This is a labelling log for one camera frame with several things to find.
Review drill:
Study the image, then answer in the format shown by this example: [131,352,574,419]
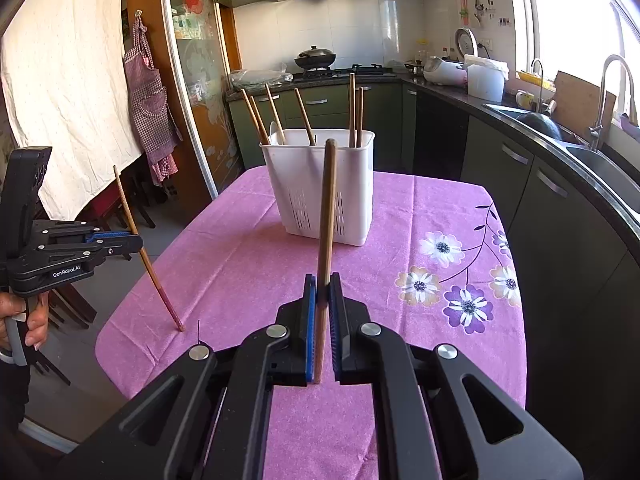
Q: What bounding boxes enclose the dark kitchen base cabinets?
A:
[227,80,640,480]

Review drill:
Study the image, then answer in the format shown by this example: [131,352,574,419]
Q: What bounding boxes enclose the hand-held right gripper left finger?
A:
[55,274,317,480]

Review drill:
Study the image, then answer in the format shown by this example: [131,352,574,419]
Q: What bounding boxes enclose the clear plastic bag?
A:
[229,67,293,88]

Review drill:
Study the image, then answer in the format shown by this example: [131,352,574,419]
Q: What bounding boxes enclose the tall steel faucet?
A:
[589,54,636,152]

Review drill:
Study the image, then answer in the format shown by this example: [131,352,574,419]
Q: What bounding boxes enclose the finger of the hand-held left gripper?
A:
[90,236,144,261]
[86,229,137,242]

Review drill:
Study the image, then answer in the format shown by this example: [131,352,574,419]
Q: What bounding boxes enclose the small steel faucet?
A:
[531,58,546,111]

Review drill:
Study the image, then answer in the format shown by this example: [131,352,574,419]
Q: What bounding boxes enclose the yellow tray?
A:
[517,70,556,91]

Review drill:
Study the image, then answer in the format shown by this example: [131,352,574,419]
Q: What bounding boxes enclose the steel kitchen sink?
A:
[482,102,640,201]

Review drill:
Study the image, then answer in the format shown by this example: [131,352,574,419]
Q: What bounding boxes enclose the wooden cutting board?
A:
[552,71,617,136]

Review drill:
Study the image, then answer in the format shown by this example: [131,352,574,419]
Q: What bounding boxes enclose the white plastic utensil holder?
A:
[259,128,376,247]

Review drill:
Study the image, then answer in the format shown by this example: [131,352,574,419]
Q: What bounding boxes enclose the round white appliance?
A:
[454,27,478,58]

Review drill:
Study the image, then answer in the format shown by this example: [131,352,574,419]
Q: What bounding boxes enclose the white rice cooker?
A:
[424,56,468,86]

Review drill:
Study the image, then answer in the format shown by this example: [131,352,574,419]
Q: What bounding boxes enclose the purple floral tablecloth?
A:
[95,165,528,480]

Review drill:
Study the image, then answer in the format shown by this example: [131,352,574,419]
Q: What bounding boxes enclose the checkered apron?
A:
[122,10,183,186]

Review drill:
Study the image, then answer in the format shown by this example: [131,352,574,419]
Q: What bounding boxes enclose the black gas stove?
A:
[292,64,398,81]

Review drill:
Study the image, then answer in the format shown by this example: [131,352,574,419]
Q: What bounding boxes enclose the black kitchen countertop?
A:
[227,72,640,261]

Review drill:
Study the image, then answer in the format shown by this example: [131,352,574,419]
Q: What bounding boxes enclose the dark wooden chair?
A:
[95,165,156,231]

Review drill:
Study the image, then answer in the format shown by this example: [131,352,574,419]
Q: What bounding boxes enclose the white lined bucket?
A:
[465,54,510,102]

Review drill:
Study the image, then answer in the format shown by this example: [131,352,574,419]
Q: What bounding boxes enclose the glass sliding door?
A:
[160,0,246,201]

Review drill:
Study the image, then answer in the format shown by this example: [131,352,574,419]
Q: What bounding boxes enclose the white hanging cloth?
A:
[0,0,146,221]

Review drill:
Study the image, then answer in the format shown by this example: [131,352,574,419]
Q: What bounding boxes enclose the person's left hand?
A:
[0,290,51,351]

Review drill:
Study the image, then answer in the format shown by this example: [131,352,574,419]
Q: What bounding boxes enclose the dark wok in sink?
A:
[512,112,563,141]

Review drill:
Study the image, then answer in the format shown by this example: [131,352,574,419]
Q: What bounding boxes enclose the kitchen window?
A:
[505,0,640,126]

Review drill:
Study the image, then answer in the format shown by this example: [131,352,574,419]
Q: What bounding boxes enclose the black wok with lid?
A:
[294,45,337,71]

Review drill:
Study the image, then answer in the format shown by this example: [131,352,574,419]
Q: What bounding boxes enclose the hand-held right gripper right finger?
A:
[327,272,586,480]

